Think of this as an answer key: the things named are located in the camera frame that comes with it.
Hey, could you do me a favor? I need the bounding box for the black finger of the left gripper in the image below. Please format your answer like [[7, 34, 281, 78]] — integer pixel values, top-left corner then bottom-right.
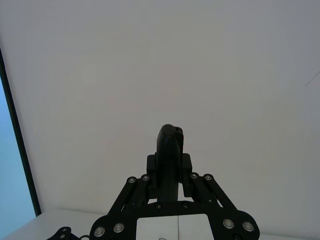
[[46, 226, 81, 240]]

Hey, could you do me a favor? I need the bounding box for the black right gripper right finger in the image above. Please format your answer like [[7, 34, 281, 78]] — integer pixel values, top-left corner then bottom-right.
[[172, 126, 261, 240]]

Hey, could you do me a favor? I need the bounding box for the black window frame post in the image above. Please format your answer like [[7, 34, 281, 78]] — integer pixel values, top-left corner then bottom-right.
[[0, 46, 42, 217]]

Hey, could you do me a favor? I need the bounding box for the white table cloth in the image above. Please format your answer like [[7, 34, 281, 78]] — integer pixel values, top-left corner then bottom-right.
[[0, 206, 320, 240]]

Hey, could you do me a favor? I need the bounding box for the pale blue window pane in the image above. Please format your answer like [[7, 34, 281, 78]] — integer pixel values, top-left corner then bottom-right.
[[0, 73, 36, 222]]

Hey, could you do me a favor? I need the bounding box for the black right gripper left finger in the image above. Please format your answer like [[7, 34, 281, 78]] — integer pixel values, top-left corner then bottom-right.
[[89, 123, 181, 240]]

